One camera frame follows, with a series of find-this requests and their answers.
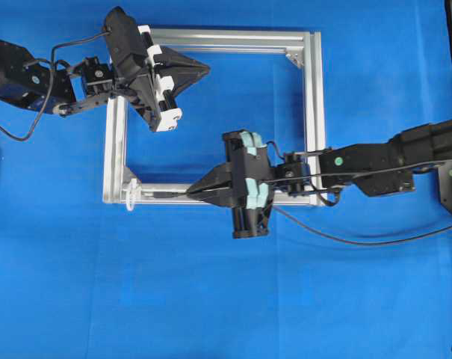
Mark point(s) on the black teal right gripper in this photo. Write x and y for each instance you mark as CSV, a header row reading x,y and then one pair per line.
x,y
248,172

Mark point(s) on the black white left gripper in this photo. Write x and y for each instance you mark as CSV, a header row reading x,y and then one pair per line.
x,y
149,91

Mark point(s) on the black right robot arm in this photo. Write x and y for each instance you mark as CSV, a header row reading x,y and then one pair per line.
x,y
376,169

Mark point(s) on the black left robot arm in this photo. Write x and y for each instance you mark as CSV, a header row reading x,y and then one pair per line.
x,y
53,86

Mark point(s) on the white zip tie loop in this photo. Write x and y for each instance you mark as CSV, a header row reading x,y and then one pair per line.
x,y
132,191

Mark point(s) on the aluminium extrusion square frame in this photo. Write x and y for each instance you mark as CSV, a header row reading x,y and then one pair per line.
x,y
301,48

